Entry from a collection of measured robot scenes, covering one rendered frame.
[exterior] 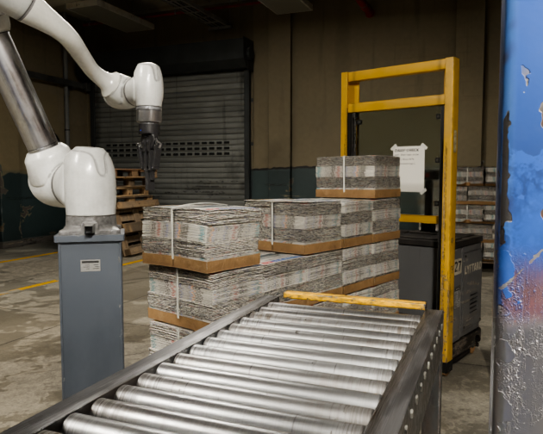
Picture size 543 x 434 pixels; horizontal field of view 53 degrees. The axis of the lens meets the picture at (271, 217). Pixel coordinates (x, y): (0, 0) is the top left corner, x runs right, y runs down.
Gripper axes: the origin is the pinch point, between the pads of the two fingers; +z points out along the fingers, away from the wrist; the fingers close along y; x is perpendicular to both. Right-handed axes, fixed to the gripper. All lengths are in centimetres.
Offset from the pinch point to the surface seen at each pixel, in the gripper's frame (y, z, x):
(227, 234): -19.6, 19.7, -19.8
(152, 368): -74, 37, 57
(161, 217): 5.8, 14.1, -9.8
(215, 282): -19.0, 36.5, -13.7
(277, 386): -98, 37, 48
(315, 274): -18, 42, -78
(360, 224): -19, 22, -115
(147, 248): 13.9, 26.6, -9.3
